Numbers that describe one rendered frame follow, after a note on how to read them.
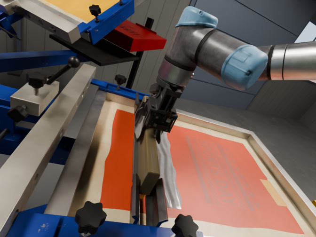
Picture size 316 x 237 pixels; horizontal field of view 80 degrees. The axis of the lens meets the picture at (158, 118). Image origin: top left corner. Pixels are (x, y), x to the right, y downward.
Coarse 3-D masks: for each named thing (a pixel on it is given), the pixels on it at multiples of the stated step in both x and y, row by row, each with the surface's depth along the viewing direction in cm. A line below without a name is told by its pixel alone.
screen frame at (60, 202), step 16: (96, 96) 69; (112, 96) 76; (96, 112) 61; (80, 128) 52; (208, 128) 89; (224, 128) 90; (240, 128) 95; (80, 144) 47; (256, 144) 88; (80, 160) 44; (272, 160) 79; (64, 176) 39; (80, 176) 44; (288, 176) 73; (64, 192) 36; (288, 192) 69; (48, 208) 33; (64, 208) 34; (304, 208) 63
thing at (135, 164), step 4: (136, 144) 55; (136, 148) 53; (136, 152) 52; (136, 156) 51; (136, 160) 49; (132, 164) 49; (136, 164) 48; (132, 168) 48; (136, 168) 47; (132, 172) 46; (136, 172) 46; (132, 176) 45; (132, 180) 44
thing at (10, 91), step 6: (0, 90) 45; (6, 90) 46; (12, 90) 47; (0, 96) 44; (6, 96) 44; (0, 102) 43; (6, 102) 44; (42, 114) 46; (24, 120) 47; (30, 120) 47; (36, 120) 47
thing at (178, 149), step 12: (120, 120) 68; (132, 120) 71; (120, 132) 63; (132, 132) 65; (180, 132) 77; (192, 132) 81; (120, 144) 58; (132, 144) 60; (180, 144) 70; (228, 144) 84; (240, 144) 88; (180, 156) 64; (240, 156) 79; (240, 168) 72; (252, 168) 75
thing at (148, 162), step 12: (144, 96) 68; (144, 132) 51; (144, 144) 48; (156, 144) 48; (144, 156) 44; (156, 156) 44; (144, 168) 42; (156, 168) 40; (144, 180) 40; (156, 180) 40; (144, 192) 42
